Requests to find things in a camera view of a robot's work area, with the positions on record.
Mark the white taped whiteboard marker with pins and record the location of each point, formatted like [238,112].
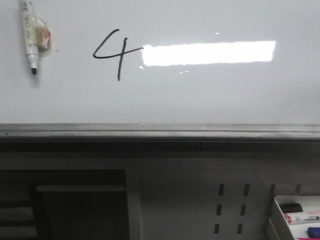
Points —
[37,36]

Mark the dark shelf unit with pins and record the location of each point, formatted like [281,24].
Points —
[63,205]

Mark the black eraser in tray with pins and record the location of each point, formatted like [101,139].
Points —
[291,207]

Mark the white marker tray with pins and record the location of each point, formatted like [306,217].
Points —
[278,227]

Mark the red capped marker in tray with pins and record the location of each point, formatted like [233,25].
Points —
[305,217]

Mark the blue capped marker in tray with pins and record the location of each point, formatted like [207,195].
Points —
[313,232]

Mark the white whiteboard with frame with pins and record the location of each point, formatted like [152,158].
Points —
[164,75]

